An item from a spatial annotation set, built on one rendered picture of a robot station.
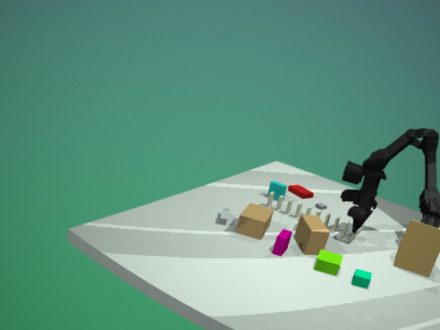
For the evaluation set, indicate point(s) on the teal rectangular block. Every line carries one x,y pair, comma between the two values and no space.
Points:
361,278
278,188

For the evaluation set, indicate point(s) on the magenta rectangular block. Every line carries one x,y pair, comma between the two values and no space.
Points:
282,242

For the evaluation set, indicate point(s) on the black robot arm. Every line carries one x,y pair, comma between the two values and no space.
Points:
429,199

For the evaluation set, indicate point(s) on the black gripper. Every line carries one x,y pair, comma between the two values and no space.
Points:
360,213

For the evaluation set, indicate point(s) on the lime green block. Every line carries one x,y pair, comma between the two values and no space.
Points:
328,262

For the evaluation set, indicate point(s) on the red rectangular block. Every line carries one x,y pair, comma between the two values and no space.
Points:
300,191

